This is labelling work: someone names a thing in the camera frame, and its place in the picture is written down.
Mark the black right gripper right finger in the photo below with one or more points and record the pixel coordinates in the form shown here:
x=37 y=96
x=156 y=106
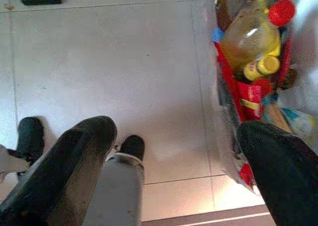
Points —
x=283 y=176

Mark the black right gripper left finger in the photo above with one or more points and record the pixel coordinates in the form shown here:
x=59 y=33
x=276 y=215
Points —
x=62 y=166

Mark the clear fridge door bin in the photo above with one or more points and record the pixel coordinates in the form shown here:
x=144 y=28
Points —
x=211 y=92

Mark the robot left leg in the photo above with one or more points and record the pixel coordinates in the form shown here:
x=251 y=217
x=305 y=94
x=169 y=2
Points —
x=31 y=136

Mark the robot leg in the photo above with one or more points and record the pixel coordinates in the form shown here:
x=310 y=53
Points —
x=31 y=136
x=124 y=181

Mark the blue yellow snack packet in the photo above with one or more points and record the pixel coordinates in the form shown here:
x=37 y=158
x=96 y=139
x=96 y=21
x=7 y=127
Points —
x=295 y=119

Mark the robot right leg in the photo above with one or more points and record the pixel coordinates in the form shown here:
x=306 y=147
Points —
x=124 y=181

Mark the red snack packet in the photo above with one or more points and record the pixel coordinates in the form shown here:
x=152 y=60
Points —
x=251 y=99

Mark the yellow lid jar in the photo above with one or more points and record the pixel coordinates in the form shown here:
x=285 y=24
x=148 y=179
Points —
x=265 y=65

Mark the small blue clip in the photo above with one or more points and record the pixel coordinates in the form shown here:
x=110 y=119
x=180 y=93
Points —
x=217 y=35

